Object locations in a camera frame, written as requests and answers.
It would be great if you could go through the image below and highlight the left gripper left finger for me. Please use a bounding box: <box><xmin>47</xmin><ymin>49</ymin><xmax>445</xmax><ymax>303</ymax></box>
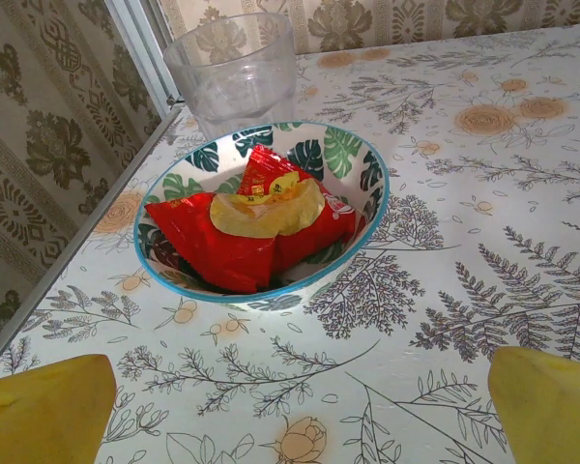
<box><xmin>0</xmin><ymin>354</ymin><xmax>118</xmax><ymax>464</ymax></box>

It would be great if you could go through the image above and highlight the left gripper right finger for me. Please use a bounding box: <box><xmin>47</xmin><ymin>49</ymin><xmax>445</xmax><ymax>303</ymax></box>
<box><xmin>487</xmin><ymin>346</ymin><xmax>580</xmax><ymax>464</ymax></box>

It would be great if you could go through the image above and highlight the large red snack packet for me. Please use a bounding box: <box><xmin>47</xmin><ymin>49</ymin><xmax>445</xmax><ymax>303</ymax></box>
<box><xmin>144</xmin><ymin>190</ymin><xmax>358</xmax><ymax>295</ymax></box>

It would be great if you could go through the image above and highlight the leaf-pattern bowl with blue rim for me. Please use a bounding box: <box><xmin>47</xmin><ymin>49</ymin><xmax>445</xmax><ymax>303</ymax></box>
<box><xmin>132</xmin><ymin>121</ymin><xmax>392</xmax><ymax>305</ymax></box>

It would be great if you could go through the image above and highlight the small red snack packet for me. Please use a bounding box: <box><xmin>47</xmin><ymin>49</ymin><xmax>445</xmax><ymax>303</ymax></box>
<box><xmin>235</xmin><ymin>143</ymin><xmax>320</xmax><ymax>205</ymax></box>

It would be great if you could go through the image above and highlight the clear plastic cup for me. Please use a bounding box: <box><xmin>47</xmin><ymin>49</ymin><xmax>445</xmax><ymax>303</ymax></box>
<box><xmin>162</xmin><ymin>12</ymin><xmax>299</xmax><ymax>142</ymax></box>

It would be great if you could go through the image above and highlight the aluminium frame post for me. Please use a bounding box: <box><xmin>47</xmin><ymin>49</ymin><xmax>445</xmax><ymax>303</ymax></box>
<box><xmin>103</xmin><ymin>0</ymin><xmax>186</xmax><ymax>115</ymax></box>

